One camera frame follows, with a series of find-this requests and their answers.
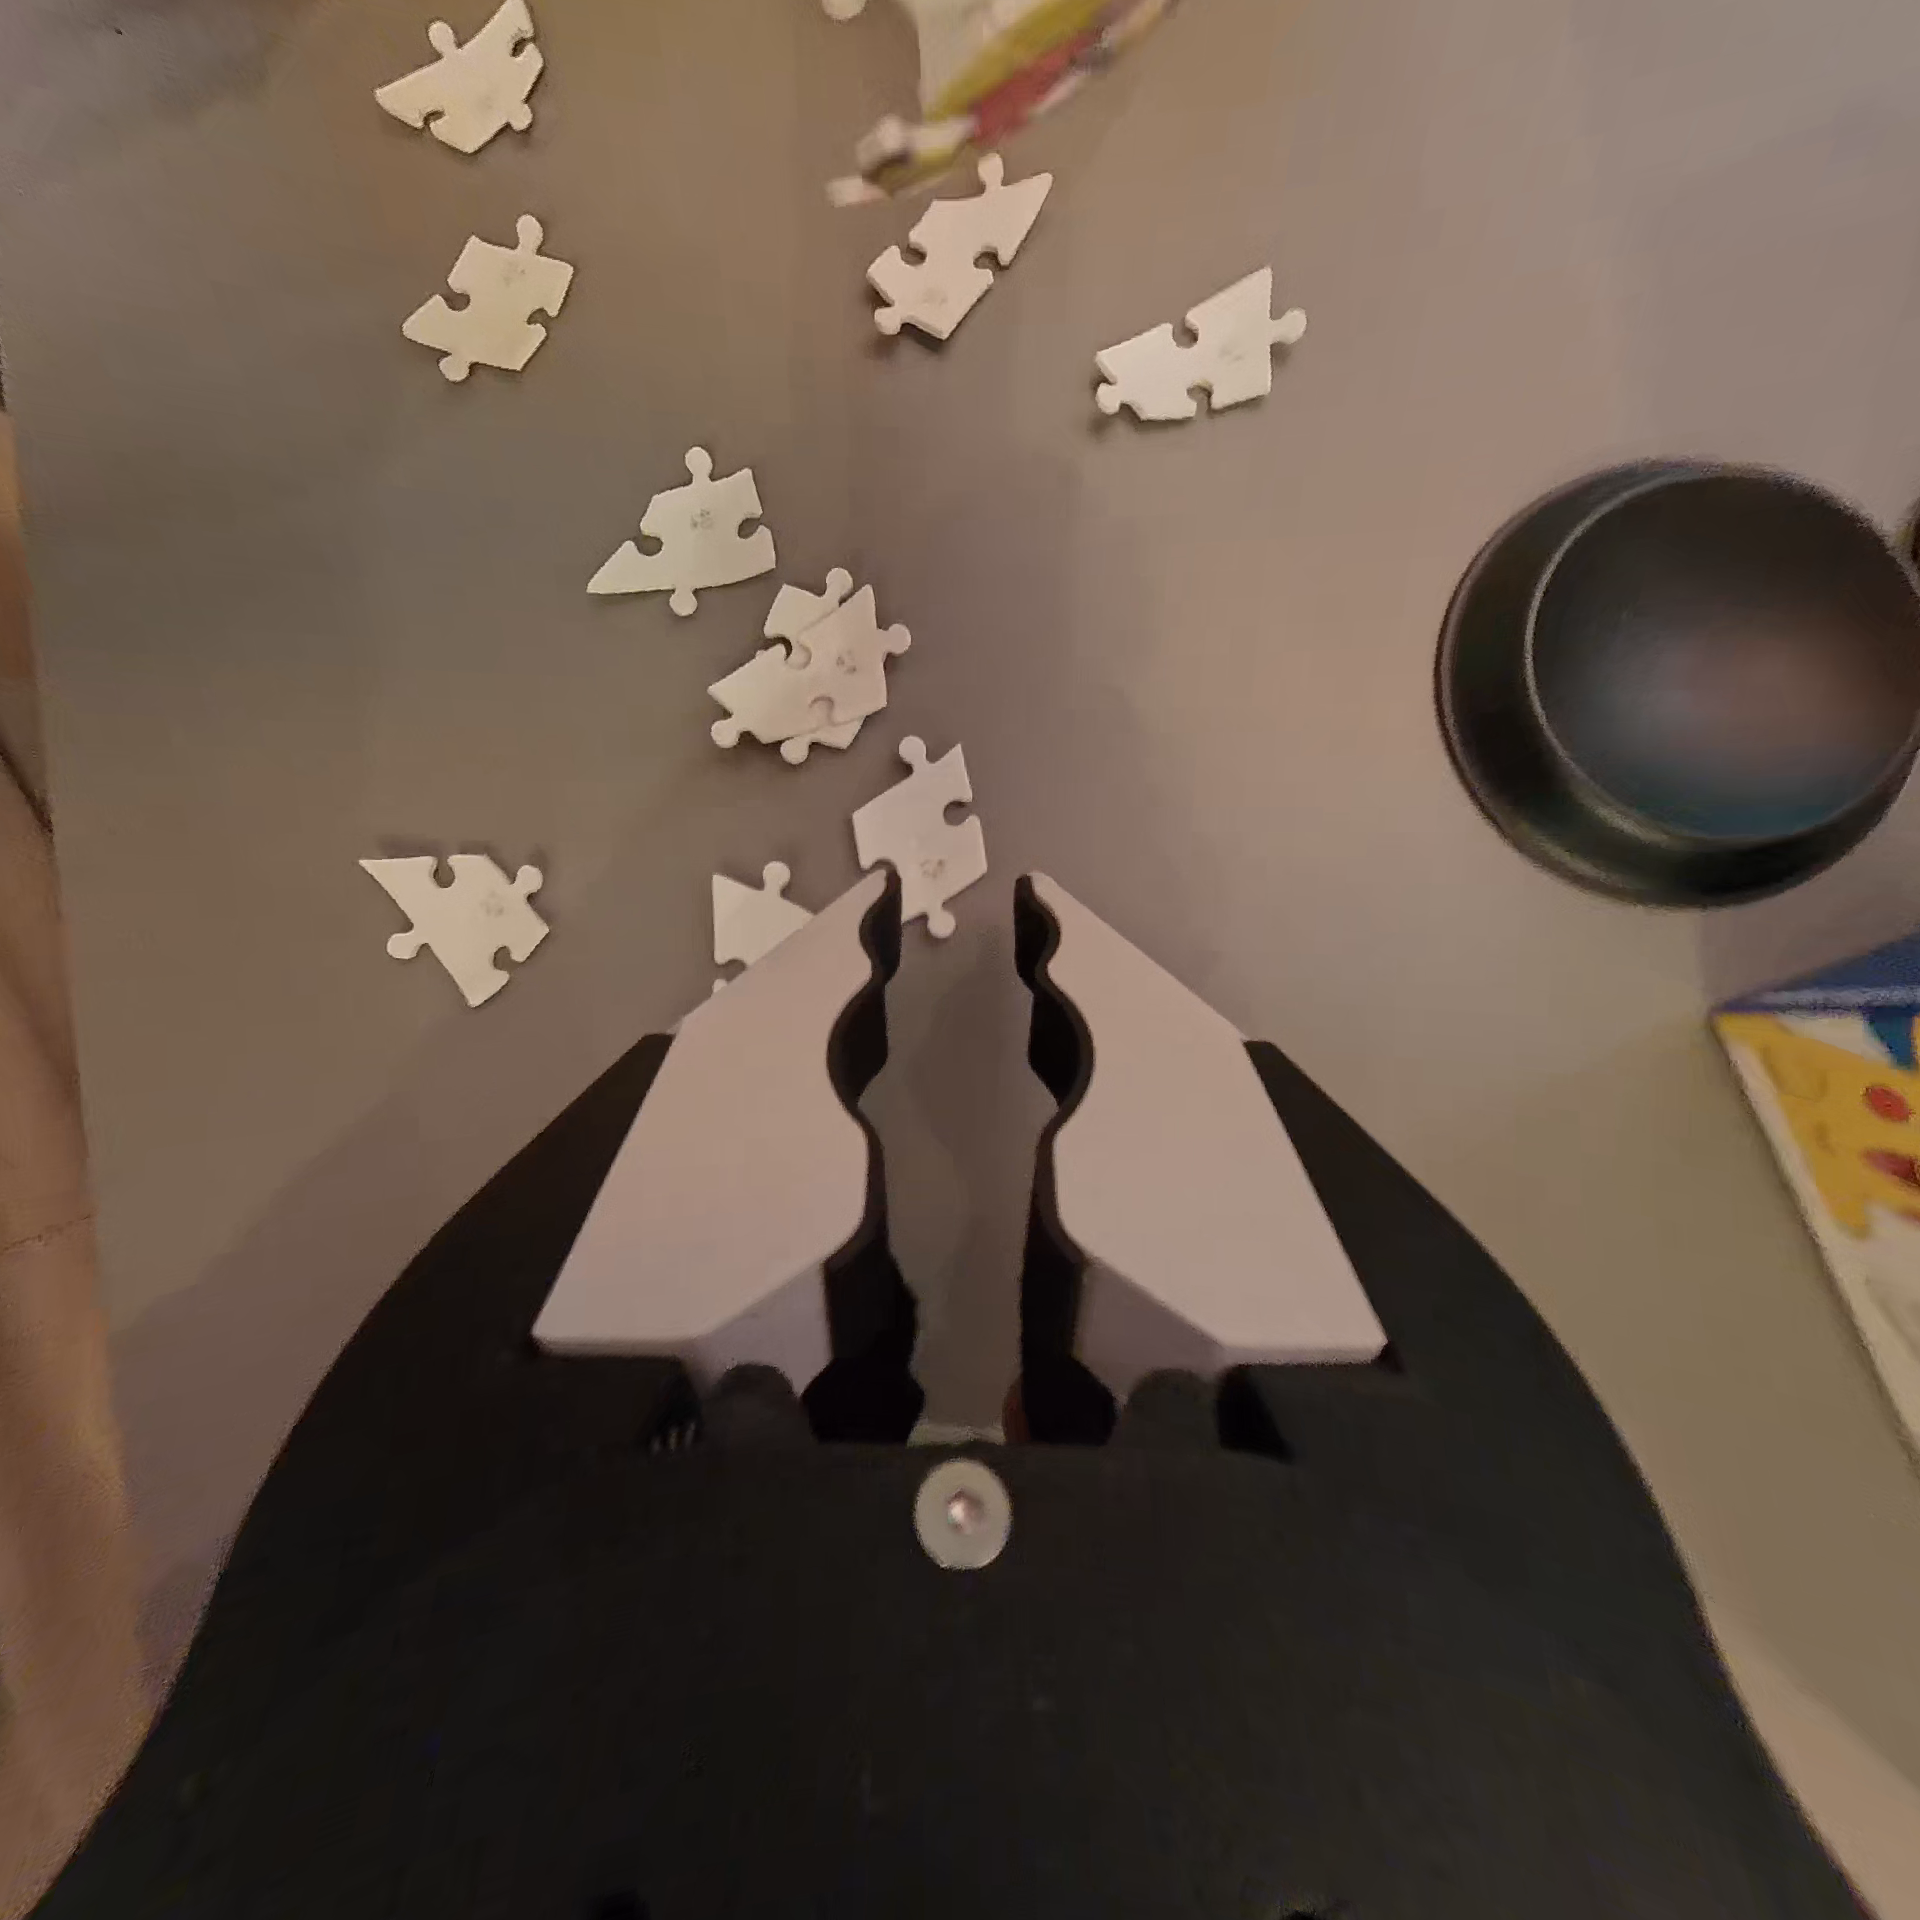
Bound printed puzzle box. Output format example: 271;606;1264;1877
1709;937;1920;1465

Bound black round ball stand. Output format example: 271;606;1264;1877
1430;458;1920;911

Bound single white puzzle piece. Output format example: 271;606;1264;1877
852;737;989;941

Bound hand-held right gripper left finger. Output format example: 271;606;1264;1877
532;872;920;1450

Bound puzzle pieces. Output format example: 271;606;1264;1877
356;0;1310;1011

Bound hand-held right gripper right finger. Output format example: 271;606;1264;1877
1013;874;1389;1450

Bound partly built puzzle ball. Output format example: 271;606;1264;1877
823;0;1187;208

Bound person's beige clothing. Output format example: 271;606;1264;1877
0;359;152;1920

